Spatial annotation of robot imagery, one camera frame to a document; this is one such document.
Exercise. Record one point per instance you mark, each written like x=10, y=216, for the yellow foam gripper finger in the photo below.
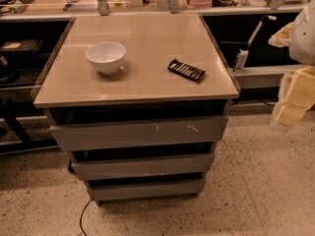
x=296, y=97
x=282, y=37

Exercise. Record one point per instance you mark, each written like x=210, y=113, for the grey drawer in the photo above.
x=143, y=167
x=145, y=133
x=163, y=189

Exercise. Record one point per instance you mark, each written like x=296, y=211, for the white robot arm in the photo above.
x=302, y=36

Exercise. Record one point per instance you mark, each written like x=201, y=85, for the grey bottom drawer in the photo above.
x=163, y=189

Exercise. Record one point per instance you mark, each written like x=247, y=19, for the grey top drawer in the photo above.
x=145, y=133

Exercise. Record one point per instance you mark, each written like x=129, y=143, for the grey drawer cabinet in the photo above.
x=74, y=92

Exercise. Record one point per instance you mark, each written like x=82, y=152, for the white bottle with nozzle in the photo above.
x=242, y=54

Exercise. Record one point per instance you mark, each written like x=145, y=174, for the black snack bar packet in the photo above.
x=186, y=71

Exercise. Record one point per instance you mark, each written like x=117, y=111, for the white ceramic bowl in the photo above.
x=106, y=57

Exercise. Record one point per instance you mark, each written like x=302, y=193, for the dark box on shelf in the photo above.
x=28, y=45

